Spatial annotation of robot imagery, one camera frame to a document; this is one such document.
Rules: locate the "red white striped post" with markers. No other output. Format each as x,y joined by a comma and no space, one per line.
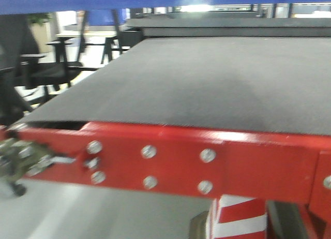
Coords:
236,217

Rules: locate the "black conveyor belt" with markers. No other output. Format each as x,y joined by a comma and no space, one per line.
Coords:
270,75

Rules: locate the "black table in background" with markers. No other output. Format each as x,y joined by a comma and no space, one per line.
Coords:
98,28

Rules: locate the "metal tensioner bracket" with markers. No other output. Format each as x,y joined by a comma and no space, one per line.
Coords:
25,157

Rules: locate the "black office chair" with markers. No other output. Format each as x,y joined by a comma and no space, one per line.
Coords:
20,66

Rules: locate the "red conveyor frame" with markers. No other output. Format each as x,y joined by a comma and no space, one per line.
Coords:
290,171

